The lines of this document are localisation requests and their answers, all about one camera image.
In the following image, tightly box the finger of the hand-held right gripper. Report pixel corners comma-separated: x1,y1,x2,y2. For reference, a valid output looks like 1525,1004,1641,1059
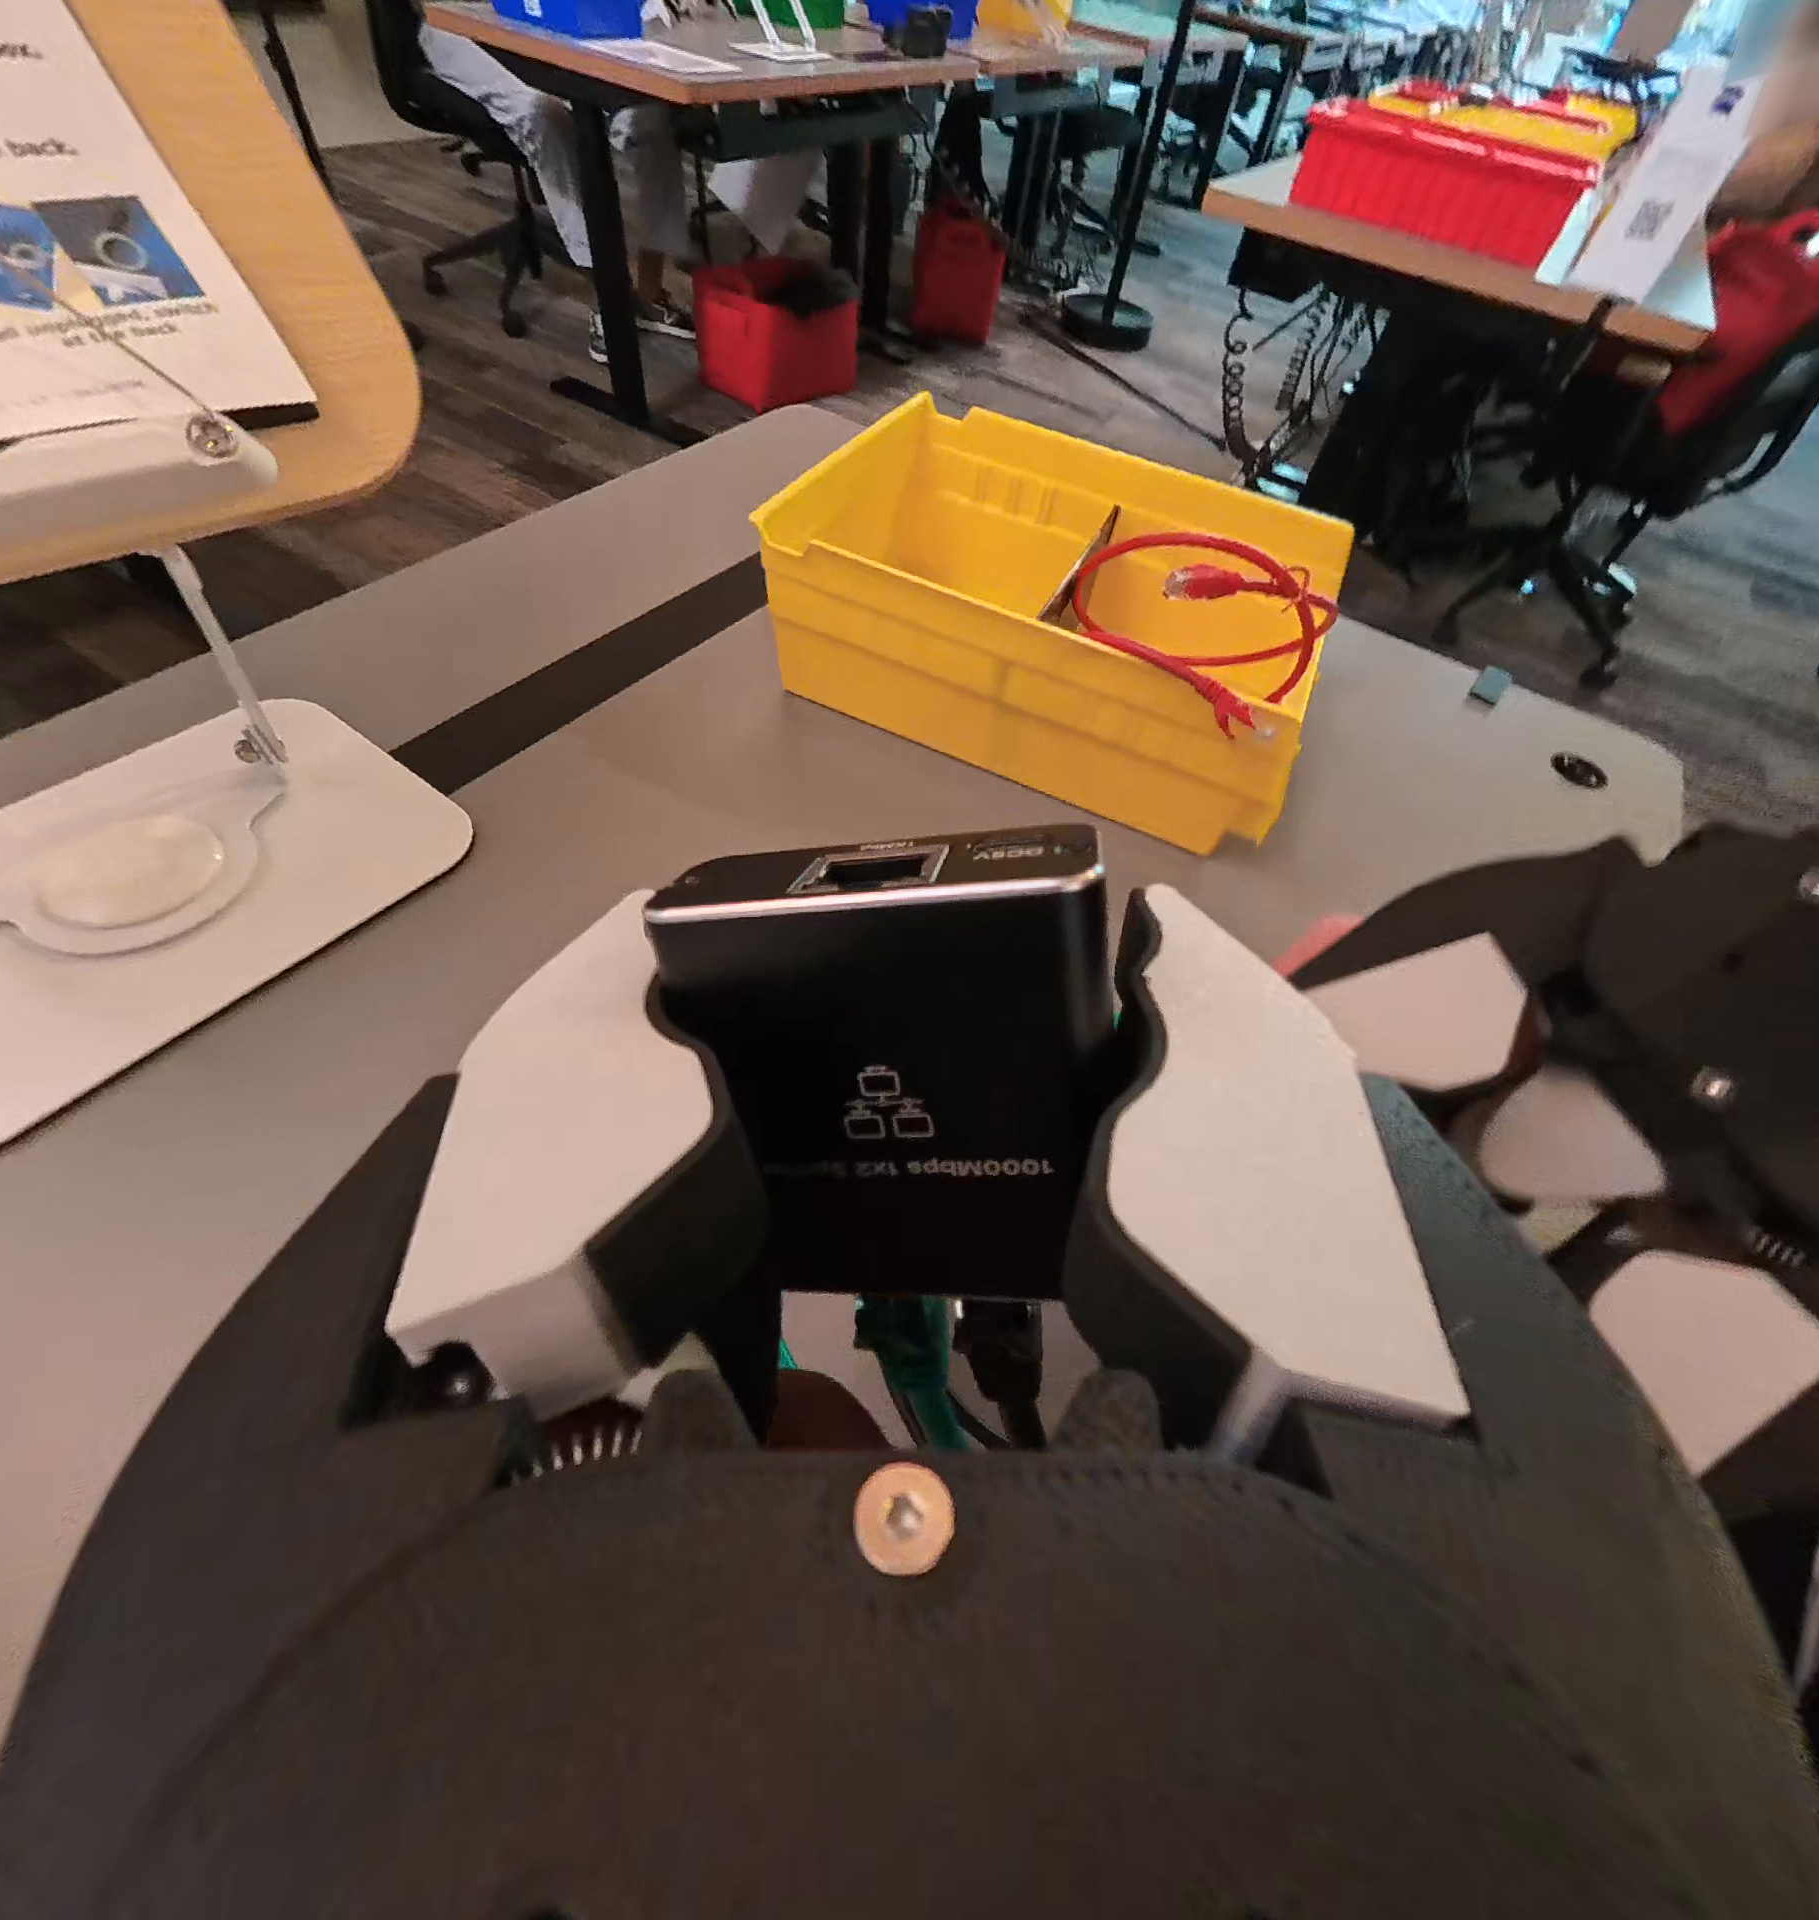
1303,929,1671,1206
1587,1247,1819,1482

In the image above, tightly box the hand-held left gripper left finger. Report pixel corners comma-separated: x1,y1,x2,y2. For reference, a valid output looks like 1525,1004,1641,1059
386,888,776,1440

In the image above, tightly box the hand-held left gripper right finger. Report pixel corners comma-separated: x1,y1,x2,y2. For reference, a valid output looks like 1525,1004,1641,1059
1065,883,1473,1450

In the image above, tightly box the black ethernet cable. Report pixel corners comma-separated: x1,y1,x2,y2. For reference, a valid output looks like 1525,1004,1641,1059
951,1301,1055,1452

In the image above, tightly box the red ethernet cable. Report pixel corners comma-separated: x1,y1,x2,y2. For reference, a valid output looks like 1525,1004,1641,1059
1071,532,1339,742

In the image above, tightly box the black ethernet splitter box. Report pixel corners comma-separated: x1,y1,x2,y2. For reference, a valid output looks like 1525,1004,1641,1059
642,823,1117,1301

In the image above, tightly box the green ethernet cable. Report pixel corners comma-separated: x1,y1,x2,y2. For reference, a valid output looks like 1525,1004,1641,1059
845,1295,989,1452

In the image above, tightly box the yellow plastic bin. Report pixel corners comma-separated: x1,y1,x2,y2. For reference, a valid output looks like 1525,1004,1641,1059
748,391,1355,857
1365,81,1641,169

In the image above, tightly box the white stand with wooden board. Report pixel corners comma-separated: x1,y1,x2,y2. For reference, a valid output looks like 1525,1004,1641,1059
0,0,476,1169

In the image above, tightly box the black bin divider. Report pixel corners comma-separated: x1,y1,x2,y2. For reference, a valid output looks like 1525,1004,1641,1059
1035,506,1123,625

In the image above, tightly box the red office chair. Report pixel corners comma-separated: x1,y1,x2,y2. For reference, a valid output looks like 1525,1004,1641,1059
1425,206,1819,696

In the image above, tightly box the wooden table with black legs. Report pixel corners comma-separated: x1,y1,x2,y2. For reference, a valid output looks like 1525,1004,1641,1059
422,0,989,440
1201,156,1717,558

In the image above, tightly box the black pole with round base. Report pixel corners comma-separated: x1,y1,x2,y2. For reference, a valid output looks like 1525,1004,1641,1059
1059,0,1205,352

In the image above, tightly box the white sign card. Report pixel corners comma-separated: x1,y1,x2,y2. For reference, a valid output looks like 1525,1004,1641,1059
1535,104,1753,335

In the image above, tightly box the red plastic bin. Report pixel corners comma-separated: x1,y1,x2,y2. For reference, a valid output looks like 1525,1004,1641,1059
1287,96,1601,275

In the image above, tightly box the red floor bin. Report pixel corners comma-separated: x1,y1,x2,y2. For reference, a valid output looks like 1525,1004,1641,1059
911,202,1009,347
692,254,863,416

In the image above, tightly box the printed instruction sheet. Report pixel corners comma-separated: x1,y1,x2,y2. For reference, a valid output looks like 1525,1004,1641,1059
0,0,322,455

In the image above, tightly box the black office chair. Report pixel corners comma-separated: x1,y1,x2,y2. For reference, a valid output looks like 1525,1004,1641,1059
362,0,584,342

